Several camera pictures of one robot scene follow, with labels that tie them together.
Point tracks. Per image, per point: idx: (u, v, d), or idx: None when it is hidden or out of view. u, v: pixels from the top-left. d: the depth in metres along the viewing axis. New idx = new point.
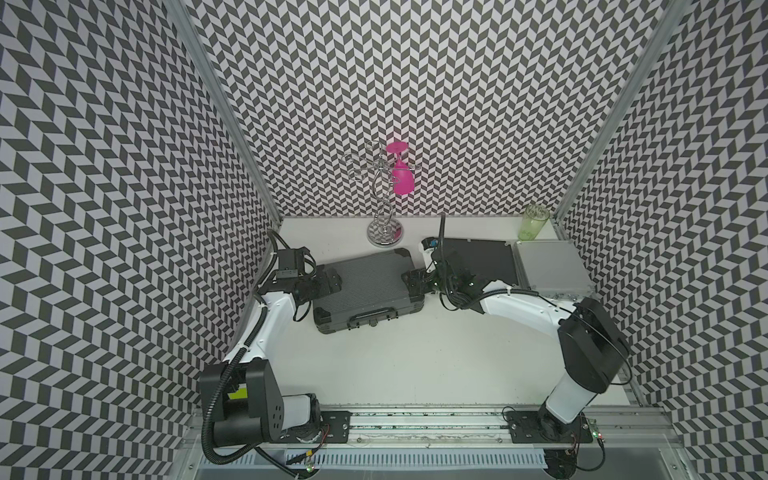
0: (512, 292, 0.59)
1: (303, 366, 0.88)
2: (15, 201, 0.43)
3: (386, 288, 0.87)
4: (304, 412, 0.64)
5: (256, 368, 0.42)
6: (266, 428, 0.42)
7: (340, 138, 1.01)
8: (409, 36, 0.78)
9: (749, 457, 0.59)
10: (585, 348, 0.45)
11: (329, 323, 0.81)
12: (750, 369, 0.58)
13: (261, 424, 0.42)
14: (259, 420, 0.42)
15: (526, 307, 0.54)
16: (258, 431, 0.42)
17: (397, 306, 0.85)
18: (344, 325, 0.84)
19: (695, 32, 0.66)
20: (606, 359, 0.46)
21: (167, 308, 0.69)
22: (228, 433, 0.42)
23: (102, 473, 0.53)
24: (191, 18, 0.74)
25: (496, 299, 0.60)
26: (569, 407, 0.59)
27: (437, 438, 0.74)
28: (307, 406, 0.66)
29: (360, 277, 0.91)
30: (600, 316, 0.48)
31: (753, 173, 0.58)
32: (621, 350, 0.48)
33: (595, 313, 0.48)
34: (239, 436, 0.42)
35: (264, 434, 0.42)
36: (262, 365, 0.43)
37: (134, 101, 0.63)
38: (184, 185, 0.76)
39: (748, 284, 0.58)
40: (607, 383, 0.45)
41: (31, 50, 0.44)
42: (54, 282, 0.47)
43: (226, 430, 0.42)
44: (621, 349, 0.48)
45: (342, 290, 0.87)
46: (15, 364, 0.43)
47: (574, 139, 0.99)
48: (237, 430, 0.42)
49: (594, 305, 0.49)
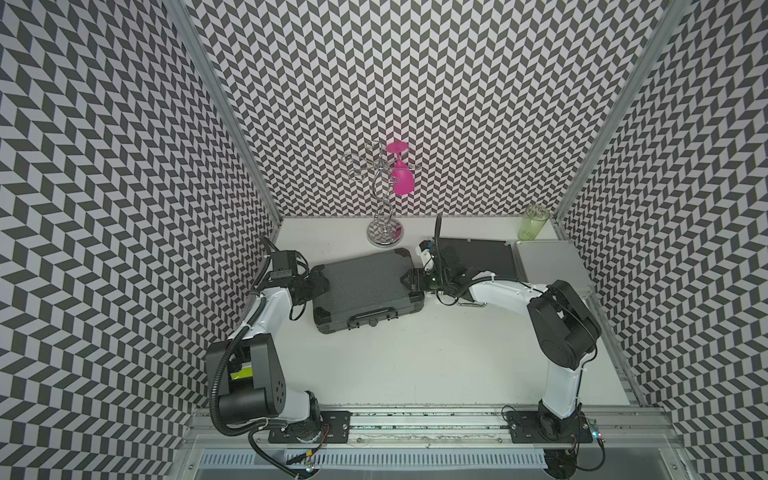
0: (496, 277, 0.66)
1: (303, 363, 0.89)
2: (15, 201, 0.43)
3: (385, 287, 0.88)
4: (304, 409, 0.64)
5: (259, 341, 0.45)
6: (270, 400, 0.44)
7: (340, 138, 1.01)
8: (409, 36, 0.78)
9: (749, 457, 0.59)
10: (554, 327, 0.50)
11: (329, 322, 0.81)
12: (750, 370, 0.58)
13: (266, 397, 0.44)
14: (263, 394, 0.44)
15: (507, 292, 0.59)
16: (262, 404, 0.44)
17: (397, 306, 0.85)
18: (344, 325, 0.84)
19: (695, 31, 0.67)
20: (575, 338, 0.50)
21: (167, 308, 0.69)
22: (232, 411, 0.43)
23: (102, 473, 0.53)
24: (191, 19, 0.74)
25: (481, 283, 0.66)
26: (560, 402, 0.61)
27: (437, 438, 0.74)
28: (307, 403, 0.66)
29: (359, 277, 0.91)
30: (573, 300, 0.52)
31: (753, 173, 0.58)
32: (591, 331, 0.51)
33: (567, 296, 0.52)
34: (244, 410, 0.44)
35: (269, 408, 0.44)
36: (264, 337, 0.45)
37: (134, 101, 0.63)
38: (184, 185, 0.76)
39: (748, 284, 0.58)
40: (574, 358, 0.49)
41: (32, 50, 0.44)
42: (54, 282, 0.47)
43: (230, 409, 0.43)
44: (590, 329, 0.52)
45: (341, 290, 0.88)
46: (15, 364, 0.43)
47: (574, 139, 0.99)
48: (241, 406, 0.43)
49: (564, 287, 0.53)
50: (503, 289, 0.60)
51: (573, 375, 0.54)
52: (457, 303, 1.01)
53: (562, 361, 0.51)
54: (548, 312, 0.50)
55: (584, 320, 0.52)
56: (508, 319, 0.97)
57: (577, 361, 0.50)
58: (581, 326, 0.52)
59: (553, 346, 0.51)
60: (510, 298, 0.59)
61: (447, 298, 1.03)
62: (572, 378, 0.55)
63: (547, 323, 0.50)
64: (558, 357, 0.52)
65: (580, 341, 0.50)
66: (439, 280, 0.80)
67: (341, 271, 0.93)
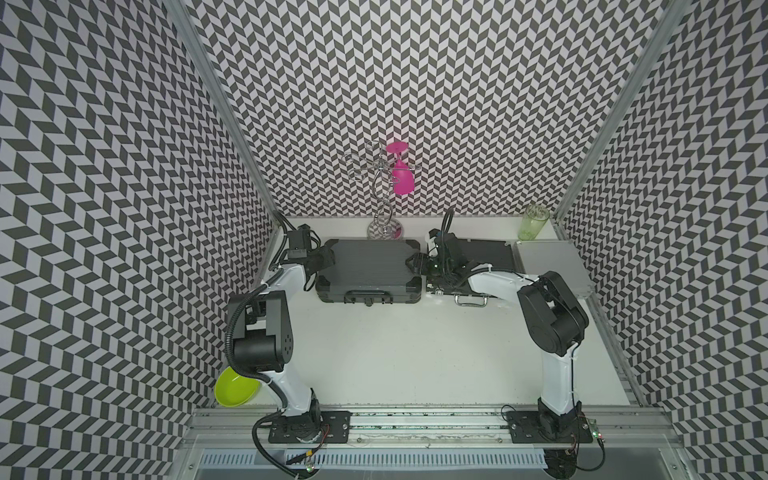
0: (493, 269, 0.68)
1: (303, 362, 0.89)
2: (15, 201, 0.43)
3: (386, 272, 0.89)
4: (305, 401, 0.65)
5: (275, 295, 0.51)
6: (279, 350, 0.49)
7: (340, 138, 1.01)
8: (409, 36, 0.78)
9: (749, 457, 0.59)
10: (540, 314, 0.53)
11: (328, 291, 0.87)
12: (750, 369, 0.58)
13: (276, 348, 0.49)
14: (273, 344, 0.49)
15: (502, 280, 0.63)
16: (272, 353, 0.49)
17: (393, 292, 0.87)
18: (342, 297, 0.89)
19: (695, 31, 0.67)
20: (561, 325, 0.53)
21: (167, 308, 0.69)
22: (245, 357, 0.49)
23: (102, 473, 0.53)
24: (191, 19, 0.74)
25: (479, 274, 0.69)
26: (556, 394, 0.62)
27: (437, 438, 0.74)
28: (308, 396, 0.67)
29: (363, 260, 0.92)
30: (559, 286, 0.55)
31: (753, 173, 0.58)
32: (578, 320, 0.54)
33: (557, 286, 0.55)
34: (255, 356, 0.49)
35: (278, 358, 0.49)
36: (280, 293, 0.51)
37: (134, 101, 0.63)
38: (184, 185, 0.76)
39: (748, 284, 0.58)
40: (559, 344, 0.52)
41: (32, 50, 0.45)
42: (54, 282, 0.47)
43: (243, 355, 0.49)
44: (577, 318, 0.54)
45: (346, 267, 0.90)
46: (15, 364, 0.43)
47: (574, 139, 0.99)
48: (253, 351, 0.49)
49: (554, 277, 0.56)
50: (498, 278, 0.64)
51: (562, 363, 0.56)
52: (456, 303, 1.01)
53: (549, 348, 0.54)
54: (535, 298, 0.53)
55: (570, 307, 0.54)
56: (511, 321, 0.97)
57: (562, 347, 0.53)
58: (568, 314, 0.55)
59: (541, 333, 0.54)
60: (503, 288, 0.63)
61: (443, 295, 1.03)
62: (563, 367, 0.57)
63: (533, 309, 0.53)
64: (545, 344, 0.55)
65: (566, 327, 0.53)
66: (439, 268, 0.84)
67: (350, 247, 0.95)
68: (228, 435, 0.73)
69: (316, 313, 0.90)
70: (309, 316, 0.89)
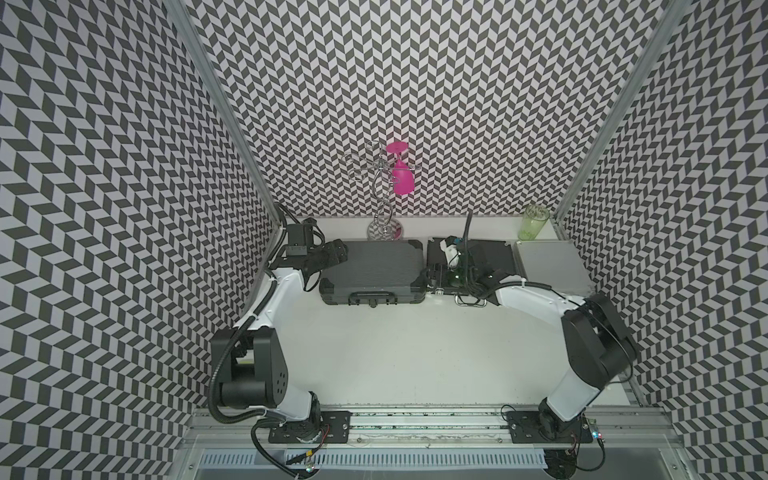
0: (526, 284, 0.61)
1: (299, 374, 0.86)
2: (15, 201, 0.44)
3: (390, 272, 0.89)
4: (304, 407, 0.64)
5: (264, 335, 0.44)
6: (269, 391, 0.44)
7: (340, 138, 1.01)
8: (409, 36, 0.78)
9: (749, 457, 0.59)
10: (588, 343, 0.46)
11: (332, 294, 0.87)
12: (750, 369, 0.58)
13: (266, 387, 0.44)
14: (264, 383, 0.44)
15: (541, 300, 0.56)
16: (262, 394, 0.44)
17: (397, 292, 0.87)
18: (345, 299, 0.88)
19: (695, 31, 0.67)
20: (609, 356, 0.47)
21: (167, 308, 0.69)
22: (233, 396, 0.44)
23: (102, 473, 0.53)
24: (191, 18, 0.74)
25: (508, 287, 0.63)
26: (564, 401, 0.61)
27: (437, 438, 0.74)
28: (308, 401, 0.67)
29: (367, 260, 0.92)
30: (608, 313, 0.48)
31: (753, 173, 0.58)
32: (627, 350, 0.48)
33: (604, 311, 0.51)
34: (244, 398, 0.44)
35: (268, 398, 0.44)
36: (270, 332, 0.45)
37: (134, 101, 0.63)
38: (184, 185, 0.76)
39: (748, 284, 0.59)
40: (605, 377, 0.46)
41: (32, 50, 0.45)
42: (54, 282, 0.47)
43: (231, 393, 0.44)
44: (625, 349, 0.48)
45: (352, 268, 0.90)
46: (15, 364, 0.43)
47: (574, 139, 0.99)
48: (241, 393, 0.44)
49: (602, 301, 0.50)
50: (537, 298, 0.57)
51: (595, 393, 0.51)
52: (456, 303, 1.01)
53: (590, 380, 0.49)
54: (584, 328, 0.47)
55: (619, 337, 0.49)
56: (511, 318, 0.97)
57: (608, 382, 0.46)
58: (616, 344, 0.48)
59: (584, 363, 0.48)
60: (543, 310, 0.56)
61: (443, 296, 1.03)
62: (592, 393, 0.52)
63: (581, 340, 0.47)
64: (587, 375, 0.49)
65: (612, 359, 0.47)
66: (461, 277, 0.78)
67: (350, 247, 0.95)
68: (228, 435, 0.73)
69: (311, 321, 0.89)
70: (304, 326, 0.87)
